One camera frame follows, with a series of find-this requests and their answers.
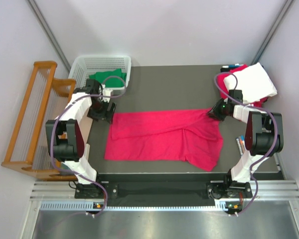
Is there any pink t shirt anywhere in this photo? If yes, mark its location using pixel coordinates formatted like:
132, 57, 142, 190
104, 109, 223, 172
217, 64, 268, 107

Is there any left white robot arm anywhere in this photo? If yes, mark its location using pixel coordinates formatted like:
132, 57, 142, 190
45, 79, 116, 199

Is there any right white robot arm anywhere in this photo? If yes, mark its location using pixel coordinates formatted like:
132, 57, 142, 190
207, 90, 284, 199

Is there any brown cardboard sheet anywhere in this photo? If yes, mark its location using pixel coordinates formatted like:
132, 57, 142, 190
79, 114, 93, 144

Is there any folded pink t shirt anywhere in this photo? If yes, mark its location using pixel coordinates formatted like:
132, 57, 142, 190
217, 64, 268, 107

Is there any green t shirt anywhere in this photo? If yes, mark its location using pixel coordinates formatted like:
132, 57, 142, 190
89, 68, 127, 88

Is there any bundle of marker pens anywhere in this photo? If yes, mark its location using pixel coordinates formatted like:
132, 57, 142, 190
236, 135, 246, 156

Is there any folded dark t shirt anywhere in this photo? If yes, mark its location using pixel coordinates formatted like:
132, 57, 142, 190
220, 64, 243, 74

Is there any folded white t shirt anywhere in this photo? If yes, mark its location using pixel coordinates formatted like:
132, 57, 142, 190
233, 62, 278, 104

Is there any white plastic laundry basket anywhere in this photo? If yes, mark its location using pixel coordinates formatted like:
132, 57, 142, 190
68, 54, 132, 87

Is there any wooden rack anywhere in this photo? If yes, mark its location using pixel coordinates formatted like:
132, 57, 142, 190
1, 61, 76, 181

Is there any grey slotted cable duct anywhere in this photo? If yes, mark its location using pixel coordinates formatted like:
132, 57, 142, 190
40, 201, 239, 212

